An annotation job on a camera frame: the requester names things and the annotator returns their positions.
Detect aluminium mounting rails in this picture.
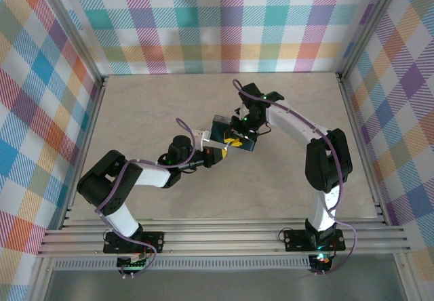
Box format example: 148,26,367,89
36,216,412,257

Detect aluminium side rail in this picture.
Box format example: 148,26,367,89
59,75,109,229
337,73,391,226

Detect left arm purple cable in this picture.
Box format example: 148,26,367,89
96,117,197,279

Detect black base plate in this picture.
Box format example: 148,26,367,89
282,228,347,252
102,231,166,255

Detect left control circuit board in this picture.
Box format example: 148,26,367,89
116,254,151,272

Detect grey metal sheet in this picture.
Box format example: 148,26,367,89
43,268,408,301

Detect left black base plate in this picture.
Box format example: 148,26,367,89
102,231,166,255

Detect control circuit board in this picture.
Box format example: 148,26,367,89
309,252,332,268
116,254,151,272

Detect grey slotted cable duct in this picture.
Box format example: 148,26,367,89
53,258,312,271

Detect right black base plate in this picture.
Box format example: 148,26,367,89
282,228,347,252

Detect blue starry print box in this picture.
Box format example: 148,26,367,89
210,114,258,153

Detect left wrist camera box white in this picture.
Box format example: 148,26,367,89
192,129,212,148

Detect right control circuit board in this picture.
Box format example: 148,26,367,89
309,252,332,268

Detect aluminium frame post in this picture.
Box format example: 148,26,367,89
35,0,109,85
395,253,420,301
335,0,410,85
30,256,55,301

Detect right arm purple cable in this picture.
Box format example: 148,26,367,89
232,79,359,277

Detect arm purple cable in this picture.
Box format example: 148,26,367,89
96,117,197,279
232,79,359,277

